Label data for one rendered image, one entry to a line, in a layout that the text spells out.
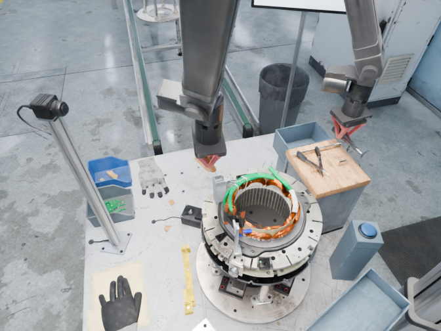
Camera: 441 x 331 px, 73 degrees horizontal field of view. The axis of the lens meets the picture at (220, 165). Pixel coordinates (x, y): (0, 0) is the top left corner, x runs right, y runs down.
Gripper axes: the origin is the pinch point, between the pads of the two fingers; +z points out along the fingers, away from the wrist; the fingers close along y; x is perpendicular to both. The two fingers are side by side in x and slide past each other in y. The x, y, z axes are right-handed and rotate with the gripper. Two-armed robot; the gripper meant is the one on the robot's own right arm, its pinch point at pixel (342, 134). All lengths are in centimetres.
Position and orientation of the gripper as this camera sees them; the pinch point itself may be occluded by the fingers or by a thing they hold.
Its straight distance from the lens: 99.9
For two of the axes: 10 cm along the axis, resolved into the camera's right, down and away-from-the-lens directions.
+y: -9.5, 2.5, -2.0
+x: 3.2, 7.0, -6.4
